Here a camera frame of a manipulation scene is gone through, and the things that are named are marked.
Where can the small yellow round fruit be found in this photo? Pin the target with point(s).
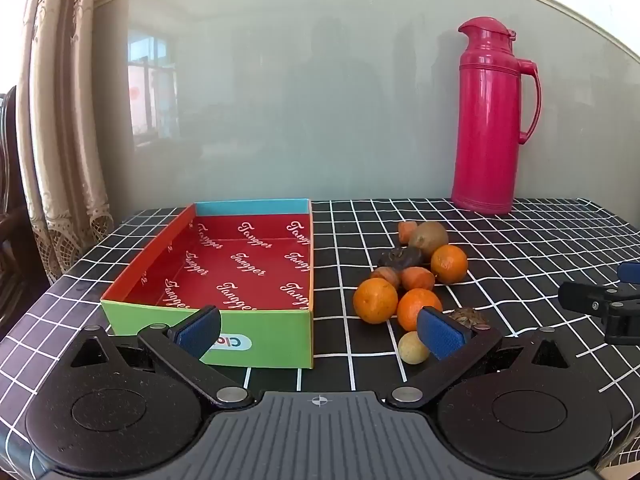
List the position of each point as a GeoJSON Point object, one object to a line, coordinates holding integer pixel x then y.
{"type": "Point", "coordinates": [411, 349]}

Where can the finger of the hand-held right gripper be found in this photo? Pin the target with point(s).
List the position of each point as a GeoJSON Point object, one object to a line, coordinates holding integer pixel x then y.
{"type": "Point", "coordinates": [620, 317]}
{"type": "Point", "coordinates": [631, 272]}

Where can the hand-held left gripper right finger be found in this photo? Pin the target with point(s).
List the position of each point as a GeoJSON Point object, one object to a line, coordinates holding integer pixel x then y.
{"type": "Point", "coordinates": [441, 334]}

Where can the black white checked tablecloth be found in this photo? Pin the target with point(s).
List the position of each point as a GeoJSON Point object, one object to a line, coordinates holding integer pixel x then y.
{"type": "Point", "coordinates": [500, 270]}

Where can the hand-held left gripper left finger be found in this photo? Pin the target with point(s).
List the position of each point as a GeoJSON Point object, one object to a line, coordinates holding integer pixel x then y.
{"type": "Point", "coordinates": [197, 334]}

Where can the beige lace curtain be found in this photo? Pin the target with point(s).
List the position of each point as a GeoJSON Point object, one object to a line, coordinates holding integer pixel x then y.
{"type": "Point", "coordinates": [60, 135]}

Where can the orange tangerine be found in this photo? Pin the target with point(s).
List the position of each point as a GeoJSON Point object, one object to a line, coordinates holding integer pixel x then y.
{"type": "Point", "coordinates": [375, 301]}
{"type": "Point", "coordinates": [412, 305]}
{"type": "Point", "coordinates": [449, 264]}

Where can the red thermos jug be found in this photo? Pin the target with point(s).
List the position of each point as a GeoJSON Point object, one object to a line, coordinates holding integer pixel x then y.
{"type": "Point", "coordinates": [487, 125]}

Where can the small brown-orange fruit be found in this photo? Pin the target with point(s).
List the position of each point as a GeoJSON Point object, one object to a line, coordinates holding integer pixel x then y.
{"type": "Point", "coordinates": [386, 276]}

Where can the brown walnut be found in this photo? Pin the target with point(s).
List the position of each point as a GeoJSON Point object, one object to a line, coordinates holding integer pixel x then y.
{"type": "Point", "coordinates": [467, 317]}

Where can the brown kiwi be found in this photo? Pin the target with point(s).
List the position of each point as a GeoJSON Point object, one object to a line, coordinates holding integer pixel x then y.
{"type": "Point", "coordinates": [429, 237]}

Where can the colourful cardboard box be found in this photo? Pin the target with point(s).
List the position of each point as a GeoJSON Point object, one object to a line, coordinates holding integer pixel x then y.
{"type": "Point", "coordinates": [250, 265]}

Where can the dark wooden chair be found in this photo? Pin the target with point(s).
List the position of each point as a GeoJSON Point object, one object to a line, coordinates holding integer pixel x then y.
{"type": "Point", "coordinates": [10, 210]}

